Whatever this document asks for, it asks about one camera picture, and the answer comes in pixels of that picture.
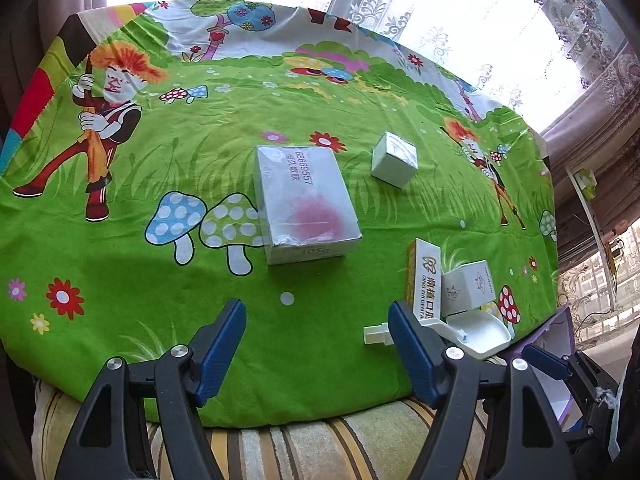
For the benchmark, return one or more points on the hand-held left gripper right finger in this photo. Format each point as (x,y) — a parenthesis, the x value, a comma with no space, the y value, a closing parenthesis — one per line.
(415,355)

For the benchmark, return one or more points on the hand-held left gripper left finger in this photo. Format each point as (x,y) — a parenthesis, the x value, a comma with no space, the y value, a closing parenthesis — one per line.
(220,355)

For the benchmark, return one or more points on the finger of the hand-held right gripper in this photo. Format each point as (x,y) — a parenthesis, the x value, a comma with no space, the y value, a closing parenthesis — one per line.
(547,362)
(592,367)

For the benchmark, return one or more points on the purple box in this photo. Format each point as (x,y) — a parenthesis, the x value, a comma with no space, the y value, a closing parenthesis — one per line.
(555,340)

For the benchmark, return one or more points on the white plastic scoop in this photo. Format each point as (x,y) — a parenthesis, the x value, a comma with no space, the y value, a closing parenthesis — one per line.
(480,332)

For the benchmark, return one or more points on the person's right forearm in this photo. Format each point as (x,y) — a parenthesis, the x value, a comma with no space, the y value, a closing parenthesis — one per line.
(629,400)

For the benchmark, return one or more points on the small white plastic piece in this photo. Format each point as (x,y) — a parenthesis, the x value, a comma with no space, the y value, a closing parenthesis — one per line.
(377,335)

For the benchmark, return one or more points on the green cartoon printed blanket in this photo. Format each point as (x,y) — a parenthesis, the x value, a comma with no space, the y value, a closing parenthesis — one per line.
(200,285)

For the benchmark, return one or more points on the white and gold box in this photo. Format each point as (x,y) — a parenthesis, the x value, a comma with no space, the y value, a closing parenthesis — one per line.
(425,275)

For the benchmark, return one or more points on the small white open carton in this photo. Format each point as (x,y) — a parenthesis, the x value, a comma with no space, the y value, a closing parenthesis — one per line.
(467,285)

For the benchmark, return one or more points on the striped sofa cushion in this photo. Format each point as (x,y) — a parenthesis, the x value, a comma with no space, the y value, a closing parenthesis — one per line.
(300,452)

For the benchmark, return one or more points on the large white box pink print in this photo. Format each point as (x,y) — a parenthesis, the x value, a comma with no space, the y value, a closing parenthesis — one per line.
(305,200)

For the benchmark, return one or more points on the yellow green packet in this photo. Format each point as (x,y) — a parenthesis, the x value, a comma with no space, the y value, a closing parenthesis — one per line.
(585,184)

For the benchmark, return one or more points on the small white cube box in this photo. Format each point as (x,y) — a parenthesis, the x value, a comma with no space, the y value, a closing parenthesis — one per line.
(395,160)

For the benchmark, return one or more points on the brown patterned curtain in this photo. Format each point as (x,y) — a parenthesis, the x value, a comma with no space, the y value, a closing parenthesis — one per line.
(600,160)

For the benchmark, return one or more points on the white lace curtain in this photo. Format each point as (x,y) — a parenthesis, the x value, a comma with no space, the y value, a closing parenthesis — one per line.
(450,10)

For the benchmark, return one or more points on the white metal rail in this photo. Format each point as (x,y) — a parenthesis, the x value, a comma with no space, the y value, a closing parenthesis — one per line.
(595,230)

